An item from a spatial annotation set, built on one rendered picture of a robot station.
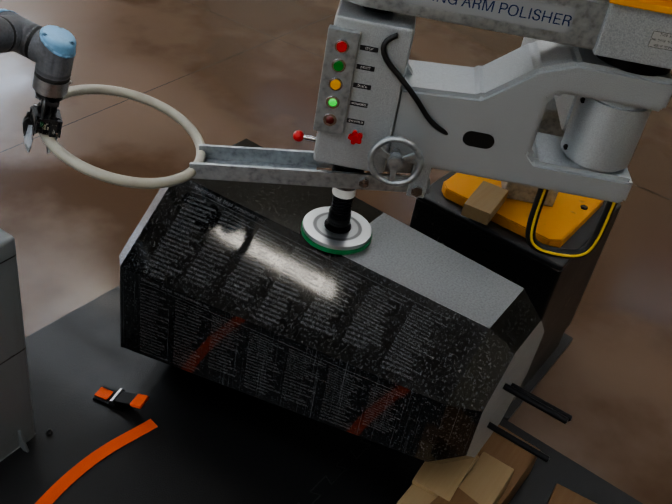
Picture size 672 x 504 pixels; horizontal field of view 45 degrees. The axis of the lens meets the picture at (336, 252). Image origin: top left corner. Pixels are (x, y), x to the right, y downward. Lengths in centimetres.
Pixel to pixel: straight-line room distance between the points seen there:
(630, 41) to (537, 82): 23
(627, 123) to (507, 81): 33
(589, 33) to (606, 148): 33
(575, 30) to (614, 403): 191
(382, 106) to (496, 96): 29
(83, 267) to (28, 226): 39
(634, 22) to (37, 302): 249
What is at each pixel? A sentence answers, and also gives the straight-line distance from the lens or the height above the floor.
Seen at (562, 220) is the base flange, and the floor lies 78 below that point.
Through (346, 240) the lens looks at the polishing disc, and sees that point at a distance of 241.
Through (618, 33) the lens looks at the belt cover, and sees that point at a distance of 209.
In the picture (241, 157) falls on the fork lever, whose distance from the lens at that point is 245.
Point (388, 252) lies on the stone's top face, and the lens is 246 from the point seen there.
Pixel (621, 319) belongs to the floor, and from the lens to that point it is 404.
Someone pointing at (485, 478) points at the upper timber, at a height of 25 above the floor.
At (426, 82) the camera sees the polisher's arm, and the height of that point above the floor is 143.
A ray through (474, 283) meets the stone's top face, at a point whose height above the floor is 87.
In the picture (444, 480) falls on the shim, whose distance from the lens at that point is 268.
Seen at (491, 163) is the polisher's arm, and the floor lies 126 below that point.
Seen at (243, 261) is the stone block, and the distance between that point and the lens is 250.
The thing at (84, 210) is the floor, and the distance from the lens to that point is 403.
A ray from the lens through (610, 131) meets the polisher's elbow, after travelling 223.
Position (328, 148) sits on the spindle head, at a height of 122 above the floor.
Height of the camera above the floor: 229
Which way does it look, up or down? 36 degrees down
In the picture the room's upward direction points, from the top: 11 degrees clockwise
